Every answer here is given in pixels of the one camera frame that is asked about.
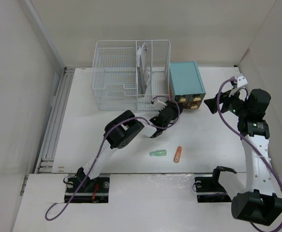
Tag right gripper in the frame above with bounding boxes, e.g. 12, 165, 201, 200
203, 87, 250, 118

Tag teal drawer cabinet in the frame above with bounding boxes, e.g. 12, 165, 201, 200
169, 61, 206, 110

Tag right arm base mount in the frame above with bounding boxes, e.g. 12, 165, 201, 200
193, 166, 237, 203

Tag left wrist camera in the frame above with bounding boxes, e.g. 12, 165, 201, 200
151, 98, 167, 110

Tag green highlighter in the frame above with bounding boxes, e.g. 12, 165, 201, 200
149, 150, 167, 157

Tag purple cable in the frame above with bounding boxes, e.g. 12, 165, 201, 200
215, 77, 282, 232
45, 95, 184, 221

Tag aluminium rail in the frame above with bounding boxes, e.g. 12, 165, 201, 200
19, 66, 75, 194

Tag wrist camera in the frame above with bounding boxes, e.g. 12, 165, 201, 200
151, 98, 167, 110
230, 73, 248, 92

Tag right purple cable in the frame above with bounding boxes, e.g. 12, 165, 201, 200
215, 77, 282, 232

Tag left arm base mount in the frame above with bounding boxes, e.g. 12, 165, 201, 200
63, 174, 110, 203

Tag white wire desk organizer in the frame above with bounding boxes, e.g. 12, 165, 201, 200
91, 40, 171, 111

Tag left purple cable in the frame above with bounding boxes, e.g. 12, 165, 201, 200
45, 95, 184, 221

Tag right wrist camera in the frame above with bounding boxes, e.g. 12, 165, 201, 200
230, 73, 248, 92

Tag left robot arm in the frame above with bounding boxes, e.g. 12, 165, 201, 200
76, 97, 183, 192

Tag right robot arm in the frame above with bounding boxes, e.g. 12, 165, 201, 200
204, 89, 282, 226

